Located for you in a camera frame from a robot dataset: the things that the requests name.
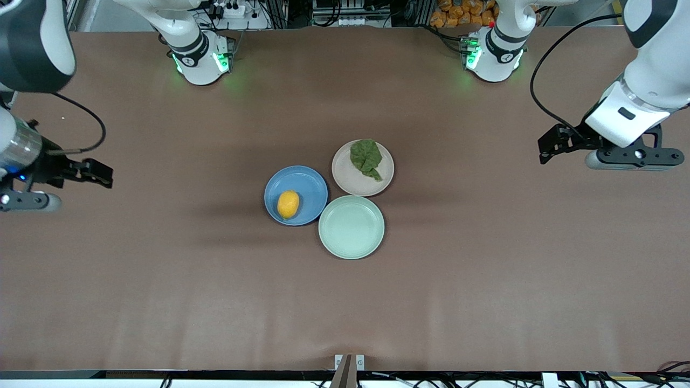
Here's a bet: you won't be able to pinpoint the green lettuce leaf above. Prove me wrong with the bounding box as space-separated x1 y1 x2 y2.
350 139 384 182

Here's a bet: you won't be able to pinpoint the yellow lemon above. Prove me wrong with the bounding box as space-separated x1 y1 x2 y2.
277 190 300 220

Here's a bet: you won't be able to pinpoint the orange snack packets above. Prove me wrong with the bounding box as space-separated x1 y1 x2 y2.
430 0 500 29

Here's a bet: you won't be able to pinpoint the beige plate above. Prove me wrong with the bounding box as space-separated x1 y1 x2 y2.
332 140 395 197

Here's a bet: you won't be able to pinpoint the blue plate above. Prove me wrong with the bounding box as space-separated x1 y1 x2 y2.
264 165 329 226

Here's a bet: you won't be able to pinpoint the white power strip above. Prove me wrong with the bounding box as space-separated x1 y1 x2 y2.
213 0 250 20

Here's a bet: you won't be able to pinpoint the pale green plate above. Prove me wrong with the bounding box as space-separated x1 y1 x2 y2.
318 195 385 260

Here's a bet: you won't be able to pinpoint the metal rack equipment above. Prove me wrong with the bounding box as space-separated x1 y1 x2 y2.
312 0 392 27

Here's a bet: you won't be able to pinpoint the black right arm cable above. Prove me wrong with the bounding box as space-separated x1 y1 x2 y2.
50 92 107 157

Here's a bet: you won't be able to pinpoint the black floor cable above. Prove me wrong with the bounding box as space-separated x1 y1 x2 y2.
653 360 690 386

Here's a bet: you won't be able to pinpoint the brown camera pole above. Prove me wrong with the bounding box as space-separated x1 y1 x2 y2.
329 354 357 388

